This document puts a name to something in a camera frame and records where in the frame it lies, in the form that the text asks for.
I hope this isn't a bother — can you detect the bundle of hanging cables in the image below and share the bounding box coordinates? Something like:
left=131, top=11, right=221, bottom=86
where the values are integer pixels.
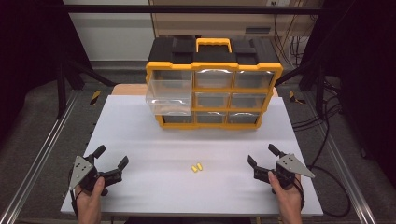
left=272, top=0, right=307, bottom=67

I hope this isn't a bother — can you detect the black metal crossbar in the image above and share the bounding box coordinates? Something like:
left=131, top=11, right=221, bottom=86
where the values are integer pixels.
left=61, top=4, right=325, bottom=15

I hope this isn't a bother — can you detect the dark curtain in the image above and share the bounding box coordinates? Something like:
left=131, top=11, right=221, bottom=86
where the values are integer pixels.
left=301, top=0, right=396, bottom=180
left=0, top=0, right=92, bottom=141

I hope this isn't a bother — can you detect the yellow black organizer cabinet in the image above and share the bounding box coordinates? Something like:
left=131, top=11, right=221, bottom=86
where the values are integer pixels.
left=145, top=35, right=285, bottom=132

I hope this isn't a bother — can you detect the black floor cable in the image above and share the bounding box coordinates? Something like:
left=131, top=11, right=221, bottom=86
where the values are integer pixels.
left=306, top=130, right=352, bottom=219

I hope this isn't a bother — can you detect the aluminium floor rail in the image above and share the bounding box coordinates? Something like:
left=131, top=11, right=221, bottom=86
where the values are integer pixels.
left=0, top=89, right=81, bottom=224
left=302, top=92, right=378, bottom=224

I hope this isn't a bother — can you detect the bundle of black floor cables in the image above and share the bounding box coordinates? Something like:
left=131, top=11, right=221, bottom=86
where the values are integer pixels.
left=290, top=77, right=344, bottom=133

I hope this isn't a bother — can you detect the hand-held gripper cable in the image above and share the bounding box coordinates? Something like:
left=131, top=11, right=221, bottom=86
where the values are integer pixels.
left=69, top=174, right=84, bottom=219
left=293, top=176, right=306, bottom=216

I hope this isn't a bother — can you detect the clear plastic drawer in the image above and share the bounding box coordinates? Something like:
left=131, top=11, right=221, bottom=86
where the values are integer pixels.
left=145, top=79, right=193, bottom=117

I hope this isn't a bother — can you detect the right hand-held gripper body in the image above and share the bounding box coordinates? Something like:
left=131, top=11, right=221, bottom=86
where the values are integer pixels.
left=268, top=152, right=316, bottom=190

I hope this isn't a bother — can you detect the light wooden cabinet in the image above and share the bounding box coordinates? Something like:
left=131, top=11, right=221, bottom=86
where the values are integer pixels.
left=150, top=0, right=325, bottom=39

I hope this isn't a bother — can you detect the group of clear organizer drawers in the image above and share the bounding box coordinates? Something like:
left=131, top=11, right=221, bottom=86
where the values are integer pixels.
left=151, top=69, right=276, bottom=125

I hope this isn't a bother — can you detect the black metal stand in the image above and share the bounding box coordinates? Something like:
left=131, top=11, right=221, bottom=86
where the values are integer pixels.
left=275, top=57, right=327, bottom=119
left=56, top=54, right=117, bottom=119

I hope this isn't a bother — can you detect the left hand-held gripper cable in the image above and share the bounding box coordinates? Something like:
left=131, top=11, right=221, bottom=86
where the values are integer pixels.
left=69, top=174, right=84, bottom=219

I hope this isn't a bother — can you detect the person's left hand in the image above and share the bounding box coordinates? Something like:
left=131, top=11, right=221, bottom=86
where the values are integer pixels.
left=74, top=175, right=106, bottom=217

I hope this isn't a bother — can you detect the yellow black hazard tape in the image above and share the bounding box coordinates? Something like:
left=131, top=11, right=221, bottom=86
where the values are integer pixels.
left=289, top=91, right=306, bottom=105
left=89, top=90, right=103, bottom=106

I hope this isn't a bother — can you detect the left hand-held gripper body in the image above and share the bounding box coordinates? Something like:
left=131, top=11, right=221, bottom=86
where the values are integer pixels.
left=68, top=154, right=109, bottom=197

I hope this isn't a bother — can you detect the yellow carry handle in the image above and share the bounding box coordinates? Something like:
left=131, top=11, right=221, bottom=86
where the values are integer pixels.
left=195, top=37, right=233, bottom=54

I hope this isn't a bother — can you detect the person's right hand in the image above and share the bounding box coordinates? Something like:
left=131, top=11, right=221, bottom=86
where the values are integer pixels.
left=267, top=170, right=304, bottom=217

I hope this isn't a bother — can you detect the right hand-held gripper cable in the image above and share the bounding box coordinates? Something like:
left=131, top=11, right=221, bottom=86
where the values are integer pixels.
left=293, top=176, right=306, bottom=216

